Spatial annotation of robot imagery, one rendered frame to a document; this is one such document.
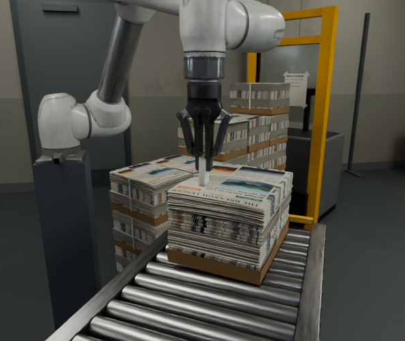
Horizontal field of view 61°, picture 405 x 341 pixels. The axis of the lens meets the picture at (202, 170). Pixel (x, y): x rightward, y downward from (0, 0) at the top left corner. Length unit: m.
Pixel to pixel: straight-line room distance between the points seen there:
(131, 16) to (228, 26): 0.61
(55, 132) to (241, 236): 0.90
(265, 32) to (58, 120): 0.94
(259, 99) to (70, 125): 1.52
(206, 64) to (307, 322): 0.62
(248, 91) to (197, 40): 1.95
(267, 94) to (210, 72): 1.86
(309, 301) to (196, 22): 0.71
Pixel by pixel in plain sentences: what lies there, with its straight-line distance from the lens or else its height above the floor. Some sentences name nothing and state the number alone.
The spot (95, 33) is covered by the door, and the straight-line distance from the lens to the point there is 4.21.
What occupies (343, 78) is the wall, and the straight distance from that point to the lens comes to 5.10.
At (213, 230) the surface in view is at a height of 0.94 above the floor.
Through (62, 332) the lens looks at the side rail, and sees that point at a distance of 0.89.
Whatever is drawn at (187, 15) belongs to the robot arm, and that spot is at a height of 1.46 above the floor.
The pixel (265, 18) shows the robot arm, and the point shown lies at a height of 1.47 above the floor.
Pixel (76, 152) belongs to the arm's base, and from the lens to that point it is 1.54.
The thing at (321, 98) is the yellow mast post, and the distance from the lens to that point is 2.97.
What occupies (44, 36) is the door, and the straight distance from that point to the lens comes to 4.28.
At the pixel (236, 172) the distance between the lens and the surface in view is 1.16.
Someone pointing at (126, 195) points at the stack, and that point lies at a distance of 1.90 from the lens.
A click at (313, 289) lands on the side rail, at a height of 0.80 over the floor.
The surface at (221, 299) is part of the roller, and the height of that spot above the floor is 0.79.
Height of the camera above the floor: 1.35
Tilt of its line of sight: 16 degrees down
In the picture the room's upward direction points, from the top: straight up
